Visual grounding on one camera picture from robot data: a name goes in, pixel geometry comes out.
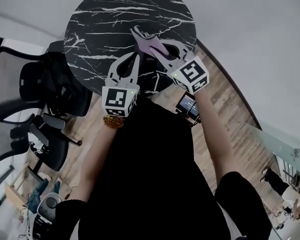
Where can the small black screen device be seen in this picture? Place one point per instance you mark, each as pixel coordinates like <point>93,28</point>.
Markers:
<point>187,104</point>

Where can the person's black clothing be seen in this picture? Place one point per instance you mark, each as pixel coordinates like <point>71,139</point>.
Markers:
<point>150,174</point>

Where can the light wooden board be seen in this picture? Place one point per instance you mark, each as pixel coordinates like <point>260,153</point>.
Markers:
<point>15,192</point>

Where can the black backpack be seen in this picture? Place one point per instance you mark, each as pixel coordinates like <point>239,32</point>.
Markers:
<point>65,89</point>

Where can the purple cloth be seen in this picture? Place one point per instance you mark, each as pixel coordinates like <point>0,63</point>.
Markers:
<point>147,46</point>

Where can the black mesh office chair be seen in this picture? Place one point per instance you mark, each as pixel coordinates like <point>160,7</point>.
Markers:
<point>7,69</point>
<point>55,149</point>

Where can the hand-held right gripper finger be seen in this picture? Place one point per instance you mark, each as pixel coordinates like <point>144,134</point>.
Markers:
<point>165,63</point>
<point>185,51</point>

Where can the white and grey appliance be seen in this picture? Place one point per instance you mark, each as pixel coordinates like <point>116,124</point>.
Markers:
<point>50,204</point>

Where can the frosted glass door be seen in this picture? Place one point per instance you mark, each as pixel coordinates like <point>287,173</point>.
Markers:
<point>270,141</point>

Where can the person's right forearm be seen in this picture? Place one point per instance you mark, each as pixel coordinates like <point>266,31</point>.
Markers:
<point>215,134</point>

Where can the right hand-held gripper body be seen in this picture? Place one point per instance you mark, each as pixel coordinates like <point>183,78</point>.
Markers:
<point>192,74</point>

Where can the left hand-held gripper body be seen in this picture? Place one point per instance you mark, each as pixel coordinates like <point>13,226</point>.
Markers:
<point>116,99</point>

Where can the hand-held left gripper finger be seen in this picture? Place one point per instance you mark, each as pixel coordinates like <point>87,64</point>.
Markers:
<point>135,74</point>
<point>112,70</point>

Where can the black rectangular device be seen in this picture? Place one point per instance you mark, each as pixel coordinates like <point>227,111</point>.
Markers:
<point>148,66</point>

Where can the white plastic bag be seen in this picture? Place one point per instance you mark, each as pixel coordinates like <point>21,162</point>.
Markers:
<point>35,144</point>

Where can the person's left forearm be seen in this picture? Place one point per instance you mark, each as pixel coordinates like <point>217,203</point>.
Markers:
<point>95,159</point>

